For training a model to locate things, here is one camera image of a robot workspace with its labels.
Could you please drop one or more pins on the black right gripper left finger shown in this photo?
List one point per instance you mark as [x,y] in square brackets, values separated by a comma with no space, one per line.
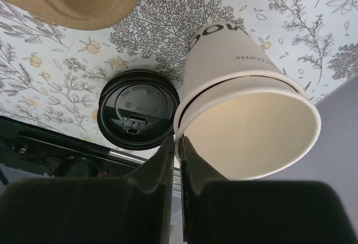
[131,209]

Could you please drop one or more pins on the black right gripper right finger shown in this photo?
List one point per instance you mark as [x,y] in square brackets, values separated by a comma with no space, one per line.
[218,210]

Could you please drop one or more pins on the white paper coffee cup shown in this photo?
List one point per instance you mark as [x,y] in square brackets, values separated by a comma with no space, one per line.
[242,115]

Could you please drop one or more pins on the black plastic cup lid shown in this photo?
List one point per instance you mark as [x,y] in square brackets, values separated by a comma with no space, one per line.
[136,109]

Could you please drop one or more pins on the floral patterned table mat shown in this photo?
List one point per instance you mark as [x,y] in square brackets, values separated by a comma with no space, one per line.
[52,76]

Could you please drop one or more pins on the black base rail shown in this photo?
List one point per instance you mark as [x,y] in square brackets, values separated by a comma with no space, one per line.
[39,151]

